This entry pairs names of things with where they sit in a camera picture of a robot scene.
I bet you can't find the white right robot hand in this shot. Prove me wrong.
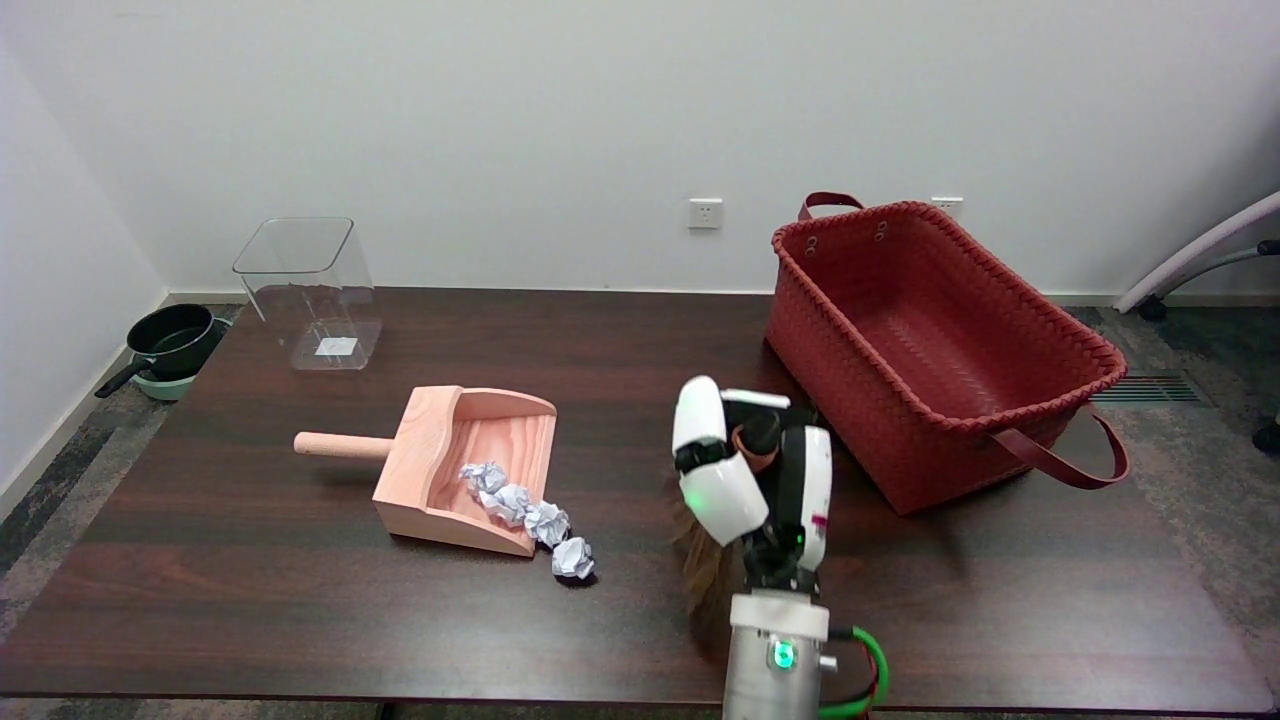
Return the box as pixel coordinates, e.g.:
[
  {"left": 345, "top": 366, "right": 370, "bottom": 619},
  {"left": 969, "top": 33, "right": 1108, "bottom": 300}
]
[{"left": 672, "top": 375, "right": 834, "bottom": 597}]

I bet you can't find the black frying pan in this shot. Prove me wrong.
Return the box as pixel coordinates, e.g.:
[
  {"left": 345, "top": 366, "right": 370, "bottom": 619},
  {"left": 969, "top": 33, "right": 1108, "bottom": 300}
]
[{"left": 95, "top": 303, "right": 223, "bottom": 399}]

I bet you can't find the wooden dustpan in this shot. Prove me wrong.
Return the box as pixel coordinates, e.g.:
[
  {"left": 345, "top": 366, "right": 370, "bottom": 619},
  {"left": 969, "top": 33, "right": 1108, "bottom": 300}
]
[{"left": 293, "top": 385, "right": 558, "bottom": 557}]

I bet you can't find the red woven basket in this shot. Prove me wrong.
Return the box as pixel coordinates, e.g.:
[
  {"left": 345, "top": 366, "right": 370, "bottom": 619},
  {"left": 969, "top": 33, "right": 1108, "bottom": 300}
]
[{"left": 765, "top": 191, "right": 1131, "bottom": 516}]

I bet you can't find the brown straw hand broom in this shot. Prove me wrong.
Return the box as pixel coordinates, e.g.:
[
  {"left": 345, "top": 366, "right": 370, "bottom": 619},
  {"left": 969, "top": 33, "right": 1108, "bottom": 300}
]
[{"left": 672, "top": 410, "right": 786, "bottom": 641}]

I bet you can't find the green robot cable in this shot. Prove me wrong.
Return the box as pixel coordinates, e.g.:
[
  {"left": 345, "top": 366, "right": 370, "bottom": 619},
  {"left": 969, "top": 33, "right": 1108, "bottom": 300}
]
[{"left": 818, "top": 625, "right": 891, "bottom": 720}]

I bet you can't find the teal pot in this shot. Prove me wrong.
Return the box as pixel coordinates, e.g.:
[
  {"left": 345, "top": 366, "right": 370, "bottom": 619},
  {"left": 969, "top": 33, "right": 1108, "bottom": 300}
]
[{"left": 132, "top": 318, "right": 233, "bottom": 402}]

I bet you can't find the floor vent grille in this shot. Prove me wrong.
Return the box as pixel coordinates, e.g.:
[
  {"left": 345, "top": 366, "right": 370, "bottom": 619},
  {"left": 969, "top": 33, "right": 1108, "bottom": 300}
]
[{"left": 1088, "top": 375, "right": 1201, "bottom": 404}]

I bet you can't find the clear plastic container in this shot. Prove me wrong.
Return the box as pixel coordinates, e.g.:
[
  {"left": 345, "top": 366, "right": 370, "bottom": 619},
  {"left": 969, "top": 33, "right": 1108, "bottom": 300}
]
[{"left": 232, "top": 217, "right": 384, "bottom": 372}]

